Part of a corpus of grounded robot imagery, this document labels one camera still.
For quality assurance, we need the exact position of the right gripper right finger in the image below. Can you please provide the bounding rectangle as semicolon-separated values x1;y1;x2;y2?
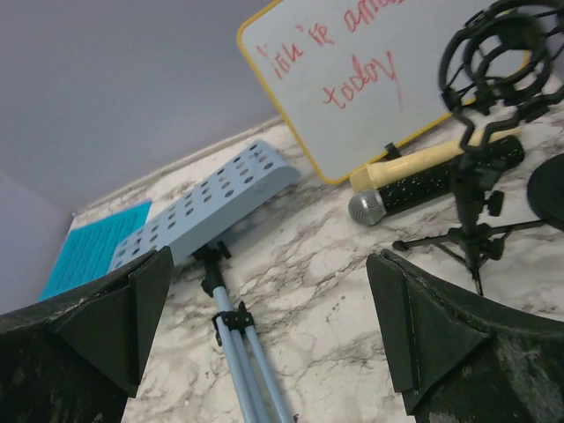
366;249;563;422

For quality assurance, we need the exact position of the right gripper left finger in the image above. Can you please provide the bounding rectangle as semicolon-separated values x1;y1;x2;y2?
1;247;174;422

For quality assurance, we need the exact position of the cyan sheet music page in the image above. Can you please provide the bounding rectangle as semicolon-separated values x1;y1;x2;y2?
39;201;152;301

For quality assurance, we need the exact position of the black studio microphone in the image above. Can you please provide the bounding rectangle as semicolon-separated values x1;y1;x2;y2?
348;135;524;226

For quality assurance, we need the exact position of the cream toy microphone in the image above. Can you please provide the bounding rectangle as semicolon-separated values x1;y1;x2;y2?
349;126;523;193

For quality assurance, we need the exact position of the light blue music stand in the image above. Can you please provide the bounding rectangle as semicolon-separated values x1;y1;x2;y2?
108;140;301;422

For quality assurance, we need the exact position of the black tripod with shock mount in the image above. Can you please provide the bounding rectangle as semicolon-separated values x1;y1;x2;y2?
392;1;563;294

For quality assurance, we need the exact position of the black round-base mic stand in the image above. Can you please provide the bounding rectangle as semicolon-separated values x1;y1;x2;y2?
527;153;564;231

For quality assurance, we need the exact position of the whiteboard with yellow frame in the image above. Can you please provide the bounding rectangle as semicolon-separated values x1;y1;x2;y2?
237;0;487;183

